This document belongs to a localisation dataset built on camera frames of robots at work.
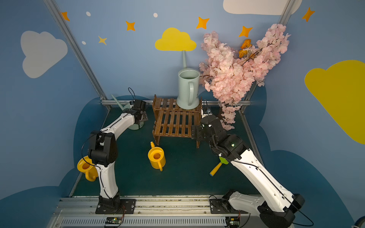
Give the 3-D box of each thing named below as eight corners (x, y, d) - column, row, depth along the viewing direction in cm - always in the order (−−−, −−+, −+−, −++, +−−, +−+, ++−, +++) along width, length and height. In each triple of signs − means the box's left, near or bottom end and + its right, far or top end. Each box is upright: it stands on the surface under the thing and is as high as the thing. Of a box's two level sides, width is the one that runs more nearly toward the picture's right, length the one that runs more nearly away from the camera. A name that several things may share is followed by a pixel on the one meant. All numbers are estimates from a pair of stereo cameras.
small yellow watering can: (149, 171, 87) (146, 165, 79) (153, 149, 97) (150, 141, 89) (164, 171, 87) (162, 165, 79) (166, 149, 97) (165, 141, 89)
